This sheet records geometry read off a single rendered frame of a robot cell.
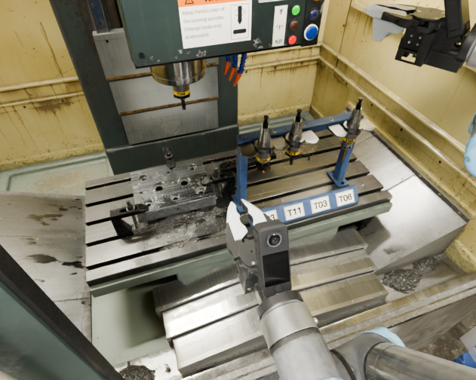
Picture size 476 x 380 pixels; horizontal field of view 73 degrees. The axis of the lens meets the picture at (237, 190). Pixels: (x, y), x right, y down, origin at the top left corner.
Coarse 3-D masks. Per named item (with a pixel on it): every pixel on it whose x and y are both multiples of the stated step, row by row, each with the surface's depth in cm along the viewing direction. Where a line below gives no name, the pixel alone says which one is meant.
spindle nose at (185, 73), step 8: (168, 64) 84; (176, 64) 84; (184, 64) 84; (192, 64) 86; (200, 64) 88; (152, 72) 89; (160, 72) 86; (168, 72) 85; (176, 72) 85; (184, 72) 86; (192, 72) 87; (200, 72) 89; (160, 80) 88; (168, 80) 87; (176, 80) 87; (184, 80) 88; (192, 80) 89
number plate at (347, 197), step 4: (340, 192) 125; (344, 192) 125; (348, 192) 126; (352, 192) 126; (336, 196) 125; (340, 196) 125; (344, 196) 125; (348, 196) 126; (352, 196) 126; (336, 200) 125; (340, 200) 125; (344, 200) 125; (348, 200) 126; (352, 200) 126; (340, 204) 125; (344, 204) 126
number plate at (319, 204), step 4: (312, 200) 122; (316, 200) 122; (320, 200) 123; (324, 200) 123; (328, 200) 124; (312, 204) 122; (316, 204) 123; (320, 204) 123; (324, 204) 123; (328, 204) 124; (312, 208) 122; (316, 208) 123; (320, 208) 123; (324, 208) 124; (328, 208) 124; (312, 212) 122; (316, 212) 123
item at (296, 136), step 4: (300, 120) 100; (292, 124) 102; (296, 124) 100; (300, 124) 100; (292, 128) 102; (296, 128) 101; (300, 128) 101; (292, 132) 102; (296, 132) 102; (300, 132) 102; (288, 136) 105; (292, 136) 103; (296, 136) 103; (300, 136) 103; (292, 140) 104; (296, 140) 103
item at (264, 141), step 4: (264, 128) 97; (268, 128) 97; (260, 132) 99; (264, 132) 98; (268, 132) 98; (260, 136) 99; (264, 136) 99; (268, 136) 99; (260, 140) 100; (264, 140) 100; (268, 140) 100; (260, 144) 101; (264, 144) 100; (268, 144) 101; (264, 148) 101
